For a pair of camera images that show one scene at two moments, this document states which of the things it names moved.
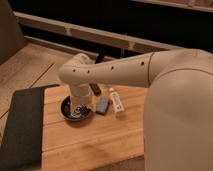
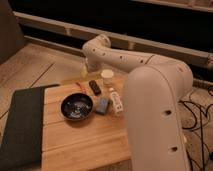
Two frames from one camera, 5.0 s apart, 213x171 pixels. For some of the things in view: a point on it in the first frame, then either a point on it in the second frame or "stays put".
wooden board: x=96 y=141 stays put
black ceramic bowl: x=74 y=112 stays put
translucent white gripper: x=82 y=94 → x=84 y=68
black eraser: x=95 y=88 stays put
